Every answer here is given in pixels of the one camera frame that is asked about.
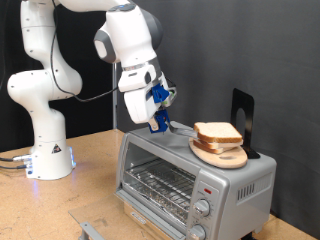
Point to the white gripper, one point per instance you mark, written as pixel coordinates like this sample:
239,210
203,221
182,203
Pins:
138,106

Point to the spatula with blue grip block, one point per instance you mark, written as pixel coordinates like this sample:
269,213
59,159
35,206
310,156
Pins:
163,121

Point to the white bread slice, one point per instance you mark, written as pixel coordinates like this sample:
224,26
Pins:
216,131

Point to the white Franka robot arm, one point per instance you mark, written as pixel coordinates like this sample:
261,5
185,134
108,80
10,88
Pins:
46,83

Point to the brown-edged wooden toast slice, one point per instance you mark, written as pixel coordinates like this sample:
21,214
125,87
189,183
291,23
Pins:
208,148

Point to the pale wooden toast slice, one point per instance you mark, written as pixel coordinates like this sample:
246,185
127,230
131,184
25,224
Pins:
223,145

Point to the silver oven knob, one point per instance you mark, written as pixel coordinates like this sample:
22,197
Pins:
197,232
202,208

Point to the wooden crate under oven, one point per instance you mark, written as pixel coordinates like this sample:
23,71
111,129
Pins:
146,231

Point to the silver toaster oven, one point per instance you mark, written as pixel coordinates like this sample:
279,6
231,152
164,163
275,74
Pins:
240,213

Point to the vertical metal pole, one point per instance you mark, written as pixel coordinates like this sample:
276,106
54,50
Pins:
114,110

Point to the black backdrop curtain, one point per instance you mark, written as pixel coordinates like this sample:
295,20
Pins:
93,116

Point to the oval wooden cutting board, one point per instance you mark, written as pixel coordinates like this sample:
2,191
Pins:
226,160

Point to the black metal bookend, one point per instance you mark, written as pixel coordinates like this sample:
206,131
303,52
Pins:
248,103

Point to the dark grey backdrop panel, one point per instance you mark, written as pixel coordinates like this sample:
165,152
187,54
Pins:
216,50

